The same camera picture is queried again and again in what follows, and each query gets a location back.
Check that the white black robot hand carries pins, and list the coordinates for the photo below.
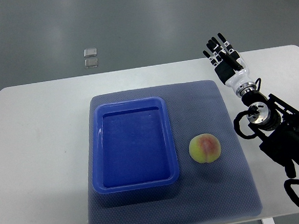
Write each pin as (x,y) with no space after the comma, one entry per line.
(229,65)

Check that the yellow red peach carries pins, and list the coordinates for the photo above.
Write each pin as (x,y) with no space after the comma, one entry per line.
(204,148)

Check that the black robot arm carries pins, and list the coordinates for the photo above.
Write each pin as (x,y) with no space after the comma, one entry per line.
(276,123)

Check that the upper metal floor plate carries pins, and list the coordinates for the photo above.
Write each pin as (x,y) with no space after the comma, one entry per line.
(90,52)

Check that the blue grey mesh mat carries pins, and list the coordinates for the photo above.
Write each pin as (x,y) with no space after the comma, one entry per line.
(210,192)

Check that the blue plastic tray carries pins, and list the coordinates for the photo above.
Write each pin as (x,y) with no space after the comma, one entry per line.
(133,146)

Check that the white table leg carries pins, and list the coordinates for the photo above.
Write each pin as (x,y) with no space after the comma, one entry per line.
(267,220)

